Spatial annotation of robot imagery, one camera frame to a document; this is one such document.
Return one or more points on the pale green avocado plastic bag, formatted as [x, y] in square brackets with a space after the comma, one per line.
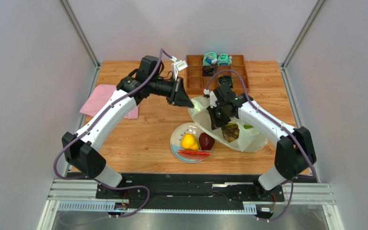
[250, 140]

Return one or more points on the wooden compartment tray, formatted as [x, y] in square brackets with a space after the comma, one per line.
[195, 83]

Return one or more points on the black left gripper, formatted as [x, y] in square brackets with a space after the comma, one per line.
[178, 96]

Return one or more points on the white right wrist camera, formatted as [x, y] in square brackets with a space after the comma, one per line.
[211, 98]

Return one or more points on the dark red fake apple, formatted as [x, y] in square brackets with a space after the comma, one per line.
[206, 142]

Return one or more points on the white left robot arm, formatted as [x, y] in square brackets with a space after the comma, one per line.
[81, 149]

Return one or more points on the red fake watermelon slice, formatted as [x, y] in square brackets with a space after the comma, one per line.
[193, 155]

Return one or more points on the white blue ceramic plate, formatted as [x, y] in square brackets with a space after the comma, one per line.
[175, 140]

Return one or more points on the teal rolled sock right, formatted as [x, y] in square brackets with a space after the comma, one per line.
[224, 60]

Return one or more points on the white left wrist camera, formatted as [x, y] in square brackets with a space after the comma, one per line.
[177, 66]

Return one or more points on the teal rolled sock left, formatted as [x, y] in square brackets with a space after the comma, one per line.
[209, 59]

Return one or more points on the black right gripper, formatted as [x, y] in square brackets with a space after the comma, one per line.
[221, 112]

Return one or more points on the yellow fake lemon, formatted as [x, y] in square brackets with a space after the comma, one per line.
[189, 142]

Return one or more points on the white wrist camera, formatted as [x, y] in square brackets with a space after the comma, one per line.
[211, 98]
[177, 66]

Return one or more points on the dark rolled sock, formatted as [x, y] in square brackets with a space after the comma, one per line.
[209, 71]

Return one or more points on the aluminium frame rail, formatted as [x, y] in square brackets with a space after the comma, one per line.
[72, 204]

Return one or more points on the teal rolled sock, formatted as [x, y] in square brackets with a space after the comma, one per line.
[209, 59]
[224, 60]

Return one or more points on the brown fake nuts cluster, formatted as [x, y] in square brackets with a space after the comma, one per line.
[230, 132]

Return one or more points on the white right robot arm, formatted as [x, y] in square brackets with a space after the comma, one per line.
[294, 147]

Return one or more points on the pink folded t-shirt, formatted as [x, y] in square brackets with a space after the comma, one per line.
[98, 99]

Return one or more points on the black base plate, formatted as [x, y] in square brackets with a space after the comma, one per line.
[191, 191]

